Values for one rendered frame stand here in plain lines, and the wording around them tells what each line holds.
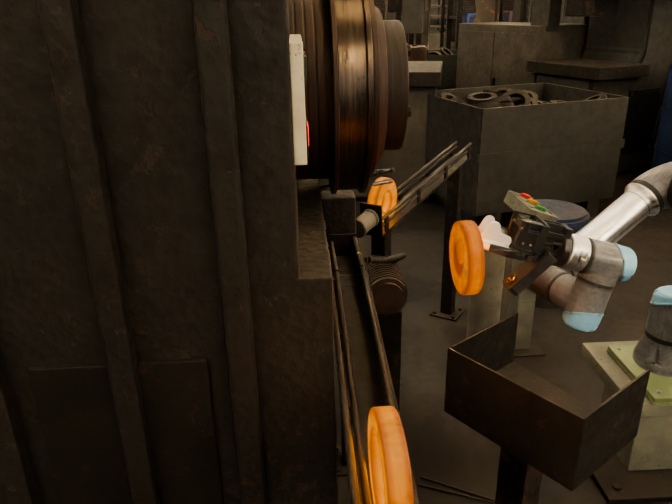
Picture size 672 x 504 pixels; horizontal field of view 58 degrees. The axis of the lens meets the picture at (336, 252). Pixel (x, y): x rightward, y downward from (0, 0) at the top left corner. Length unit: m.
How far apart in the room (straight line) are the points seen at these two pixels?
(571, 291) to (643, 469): 0.82
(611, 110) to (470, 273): 2.94
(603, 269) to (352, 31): 0.69
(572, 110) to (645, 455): 2.33
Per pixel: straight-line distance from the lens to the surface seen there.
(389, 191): 1.94
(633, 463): 2.03
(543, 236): 1.26
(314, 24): 1.25
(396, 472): 0.82
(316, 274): 1.01
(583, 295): 1.36
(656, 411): 1.86
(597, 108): 3.98
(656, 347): 1.91
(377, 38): 1.23
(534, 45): 5.29
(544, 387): 1.25
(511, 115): 3.62
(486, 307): 2.34
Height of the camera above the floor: 1.29
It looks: 22 degrees down
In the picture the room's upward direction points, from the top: 1 degrees counter-clockwise
